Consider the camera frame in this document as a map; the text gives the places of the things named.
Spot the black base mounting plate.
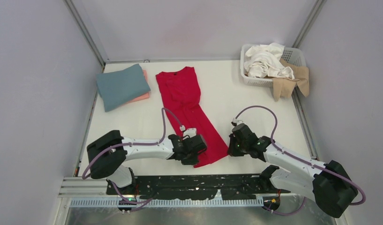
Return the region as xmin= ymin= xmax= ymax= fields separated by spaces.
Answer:
xmin=119 ymin=173 xmax=279 ymax=200

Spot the aluminium frame rail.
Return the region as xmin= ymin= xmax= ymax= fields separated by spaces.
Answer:
xmin=58 ymin=174 xmax=341 ymax=208

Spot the folded pink t shirt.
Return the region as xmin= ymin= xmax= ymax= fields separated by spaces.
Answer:
xmin=129 ymin=70 xmax=151 ymax=105

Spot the beige t shirt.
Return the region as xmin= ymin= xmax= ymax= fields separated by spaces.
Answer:
xmin=272 ymin=59 xmax=310 ymax=102

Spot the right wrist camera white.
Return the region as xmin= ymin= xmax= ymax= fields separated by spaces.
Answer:
xmin=231 ymin=117 xmax=244 ymax=127

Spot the white plastic laundry basket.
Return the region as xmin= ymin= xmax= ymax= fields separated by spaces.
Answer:
xmin=240 ymin=44 xmax=306 ymax=88

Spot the folded blue-grey t shirt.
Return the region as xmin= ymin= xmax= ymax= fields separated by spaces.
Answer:
xmin=96 ymin=64 xmax=150 ymax=112

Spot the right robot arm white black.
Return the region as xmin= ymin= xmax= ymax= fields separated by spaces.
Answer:
xmin=228 ymin=122 xmax=358 ymax=218

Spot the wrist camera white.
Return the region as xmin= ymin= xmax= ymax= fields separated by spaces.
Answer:
xmin=180 ymin=125 xmax=197 ymax=139
xmin=231 ymin=117 xmax=244 ymax=127

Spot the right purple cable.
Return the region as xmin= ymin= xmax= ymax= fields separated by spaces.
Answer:
xmin=232 ymin=105 xmax=367 ymax=217

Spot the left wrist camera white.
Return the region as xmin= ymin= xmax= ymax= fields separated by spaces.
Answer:
xmin=180 ymin=125 xmax=197 ymax=139

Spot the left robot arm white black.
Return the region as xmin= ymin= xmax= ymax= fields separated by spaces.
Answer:
xmin=82 ymin=128 xmax=207 ymax=188

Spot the white t shirt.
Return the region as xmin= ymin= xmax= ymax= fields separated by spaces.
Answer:
xmin=243 ymin=43 xmax=295 ymax=79

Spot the red t shirt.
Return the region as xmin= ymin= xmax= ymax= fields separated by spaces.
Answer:
xmin=156 ymin=67 xmax=228 ymax=168

